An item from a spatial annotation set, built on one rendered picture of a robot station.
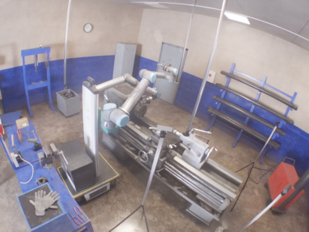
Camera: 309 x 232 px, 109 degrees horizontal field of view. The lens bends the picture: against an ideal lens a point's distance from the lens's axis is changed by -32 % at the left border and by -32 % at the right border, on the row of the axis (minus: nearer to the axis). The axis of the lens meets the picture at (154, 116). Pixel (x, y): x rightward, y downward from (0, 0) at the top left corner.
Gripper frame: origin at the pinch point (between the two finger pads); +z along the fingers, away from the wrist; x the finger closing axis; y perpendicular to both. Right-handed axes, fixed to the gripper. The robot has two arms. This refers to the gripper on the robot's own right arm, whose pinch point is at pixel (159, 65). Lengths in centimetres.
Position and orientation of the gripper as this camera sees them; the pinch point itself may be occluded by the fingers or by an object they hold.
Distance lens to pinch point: 258.8
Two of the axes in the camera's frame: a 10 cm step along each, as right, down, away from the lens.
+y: -5.6, 8.2, -1.0
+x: 3.6, 3.6, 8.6
